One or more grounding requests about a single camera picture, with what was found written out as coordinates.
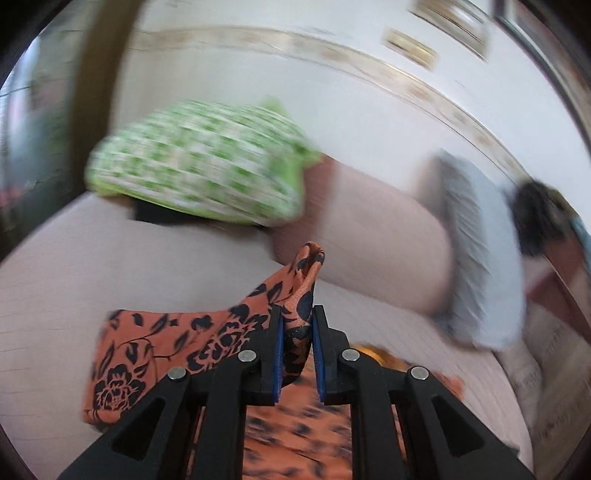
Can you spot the dark wooden door frame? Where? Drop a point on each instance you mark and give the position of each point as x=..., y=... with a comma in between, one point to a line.
x=95, y=79

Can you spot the light blue grey pillow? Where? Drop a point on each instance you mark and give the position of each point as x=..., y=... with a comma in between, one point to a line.
x=485, y=305

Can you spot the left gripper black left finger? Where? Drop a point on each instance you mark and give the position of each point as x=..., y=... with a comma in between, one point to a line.
x=191, y=425

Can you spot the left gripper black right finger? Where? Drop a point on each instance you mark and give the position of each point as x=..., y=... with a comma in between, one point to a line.
x=405, y=425

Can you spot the dark fur trimmed garment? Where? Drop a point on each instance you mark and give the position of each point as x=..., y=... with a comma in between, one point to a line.
x=541, y=214

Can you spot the orange black floral blouse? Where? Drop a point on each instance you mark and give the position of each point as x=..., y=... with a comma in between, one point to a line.
x=298, y=437

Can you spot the green white patterned pillow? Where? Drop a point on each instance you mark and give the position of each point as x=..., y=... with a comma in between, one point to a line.
x=233, y=163

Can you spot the pink quilted bolster cushion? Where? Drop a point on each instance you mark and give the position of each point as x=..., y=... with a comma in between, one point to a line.
x=378, y=241

